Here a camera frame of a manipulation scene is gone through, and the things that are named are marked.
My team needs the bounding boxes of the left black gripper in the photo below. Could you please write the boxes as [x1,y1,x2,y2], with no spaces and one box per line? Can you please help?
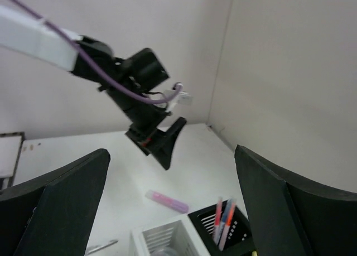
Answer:
[97,48,187,170]

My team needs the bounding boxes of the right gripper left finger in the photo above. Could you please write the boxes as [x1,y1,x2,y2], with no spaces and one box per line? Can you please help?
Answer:
[1,148,110,255]

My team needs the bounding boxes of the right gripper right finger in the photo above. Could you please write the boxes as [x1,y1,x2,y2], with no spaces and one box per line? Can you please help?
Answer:
[234,145,356,255]

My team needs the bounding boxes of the pink highlighter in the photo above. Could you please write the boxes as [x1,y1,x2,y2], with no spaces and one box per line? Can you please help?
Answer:
[145,190,189,214]

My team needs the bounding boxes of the black two-slot pen holder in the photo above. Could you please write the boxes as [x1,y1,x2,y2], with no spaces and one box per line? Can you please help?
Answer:
[187,202,257,256]

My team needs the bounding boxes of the orange pen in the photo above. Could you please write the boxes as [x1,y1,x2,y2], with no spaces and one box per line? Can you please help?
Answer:
[219,199,236,251]

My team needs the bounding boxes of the blue pen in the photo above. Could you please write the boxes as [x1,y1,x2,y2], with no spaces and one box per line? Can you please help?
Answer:
[217,198,233,244]

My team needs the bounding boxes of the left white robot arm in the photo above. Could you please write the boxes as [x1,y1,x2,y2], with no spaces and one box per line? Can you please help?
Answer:
[1,7,187,170]

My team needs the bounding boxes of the black handled scissors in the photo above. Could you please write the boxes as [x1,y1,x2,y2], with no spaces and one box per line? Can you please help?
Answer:
[84,239,118,255]

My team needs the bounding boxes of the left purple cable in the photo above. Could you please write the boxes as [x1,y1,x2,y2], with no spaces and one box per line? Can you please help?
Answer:
[0,0,185,105]

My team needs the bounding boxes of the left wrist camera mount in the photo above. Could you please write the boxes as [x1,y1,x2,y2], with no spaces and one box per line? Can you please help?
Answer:
[163,83,193,111]

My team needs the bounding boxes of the pink red pen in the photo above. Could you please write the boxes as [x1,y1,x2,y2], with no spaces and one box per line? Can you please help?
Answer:
[213,197,223,243]

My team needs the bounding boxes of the white two-slot pen holder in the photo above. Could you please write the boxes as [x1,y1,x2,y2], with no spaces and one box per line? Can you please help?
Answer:
[128,214,210,255]

